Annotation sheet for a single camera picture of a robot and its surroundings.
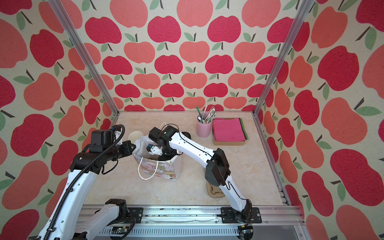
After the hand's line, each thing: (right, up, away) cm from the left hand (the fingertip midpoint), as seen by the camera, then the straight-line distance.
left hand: (136, 147), depth 72 cm
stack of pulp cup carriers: (+40, -25, +7) cm, 47 cm away
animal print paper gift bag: (+8, -8, -1) cm, 11 cm away
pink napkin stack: (+54, +8, +34) cm, 64 cm away
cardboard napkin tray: (+50, -1, +29) cm, 58 cm away
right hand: (+14, -10, +9) cm, 20 cm away
